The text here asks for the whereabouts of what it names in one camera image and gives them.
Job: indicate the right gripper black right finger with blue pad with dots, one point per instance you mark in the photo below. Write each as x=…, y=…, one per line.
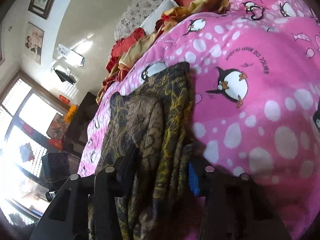
x=197, y=176

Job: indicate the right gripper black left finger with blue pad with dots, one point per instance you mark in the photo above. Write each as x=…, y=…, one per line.
x=126, y=167

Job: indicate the dark paisley patterned garment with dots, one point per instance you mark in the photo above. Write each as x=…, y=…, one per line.
x=154, y=118

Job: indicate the dark wooden cabinet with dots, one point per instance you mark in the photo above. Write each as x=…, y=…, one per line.
x=63, y=158

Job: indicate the orange object on cabinet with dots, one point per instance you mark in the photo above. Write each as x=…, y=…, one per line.
x=71, y=113

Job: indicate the picture leaning at window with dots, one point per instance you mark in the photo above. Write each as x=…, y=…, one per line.
x=57, y=127

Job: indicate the red paper strip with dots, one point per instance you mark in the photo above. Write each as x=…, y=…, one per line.
x=64, y=99

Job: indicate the pink penguin print blanket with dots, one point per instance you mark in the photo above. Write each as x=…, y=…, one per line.
x=255, y=75

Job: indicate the white pillow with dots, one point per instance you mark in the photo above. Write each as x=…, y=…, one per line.
x=149, y=23

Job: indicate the floral print bed sheet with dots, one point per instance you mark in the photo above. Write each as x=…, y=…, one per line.
x=134, y=15

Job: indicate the red and gold quilt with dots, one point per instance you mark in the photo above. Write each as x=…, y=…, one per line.
x=127, y=51

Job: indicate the window with wooden frame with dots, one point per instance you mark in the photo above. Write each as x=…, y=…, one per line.
x=27, y=111

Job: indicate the wall portrait poster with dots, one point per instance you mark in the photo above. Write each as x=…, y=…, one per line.
x=33, y=42

